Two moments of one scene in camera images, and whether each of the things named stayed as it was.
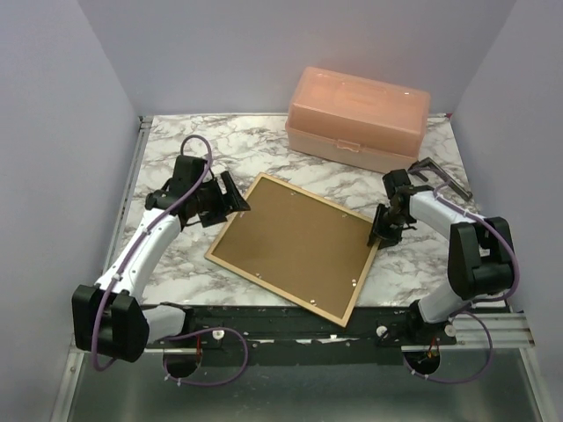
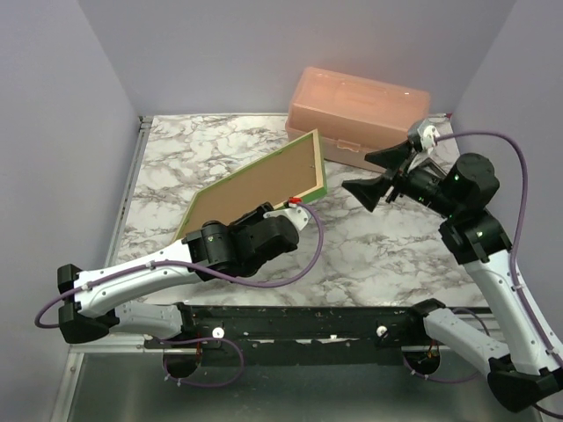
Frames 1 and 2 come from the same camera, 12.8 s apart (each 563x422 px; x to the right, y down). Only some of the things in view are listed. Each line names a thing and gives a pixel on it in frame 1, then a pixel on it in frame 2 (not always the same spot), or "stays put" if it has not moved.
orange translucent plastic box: [375, 125] stays put
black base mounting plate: [293, 334] stays put
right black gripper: [390, 238] → [369, 190]
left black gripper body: [214, 205] → [253, 220]
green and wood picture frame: [300, 245] → [295, 171]
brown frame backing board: [302, 244] → [274, 180]
